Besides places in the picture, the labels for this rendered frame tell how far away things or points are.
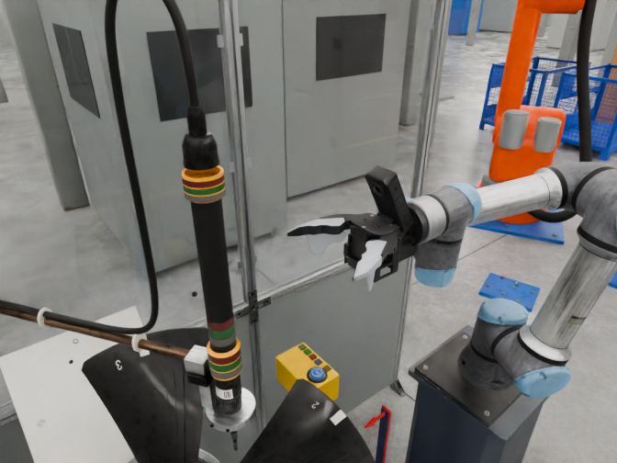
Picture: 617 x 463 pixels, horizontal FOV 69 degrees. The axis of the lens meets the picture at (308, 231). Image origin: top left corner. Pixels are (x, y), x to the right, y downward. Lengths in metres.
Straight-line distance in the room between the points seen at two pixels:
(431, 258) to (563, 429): 2.05
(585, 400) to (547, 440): 0.40
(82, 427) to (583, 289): 1.04
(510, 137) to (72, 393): 3.84
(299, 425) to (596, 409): 2.23
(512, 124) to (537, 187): 3.20
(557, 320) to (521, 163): 3.35
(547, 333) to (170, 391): 0.80
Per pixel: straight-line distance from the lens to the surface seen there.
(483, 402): 1.34
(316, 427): 0.96
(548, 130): 4.29
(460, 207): 0.80
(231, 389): 0.64
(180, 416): 0.82
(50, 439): 1.05
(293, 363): 1.28
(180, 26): 0.45
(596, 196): 1.05
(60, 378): 1.05
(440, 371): 1.38
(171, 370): 0.81
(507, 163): 4.41
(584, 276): 1.08
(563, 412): 2.88
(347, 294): 1.93
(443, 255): 0.84
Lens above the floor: 1.98
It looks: 29 degrees down
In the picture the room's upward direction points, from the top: straight up
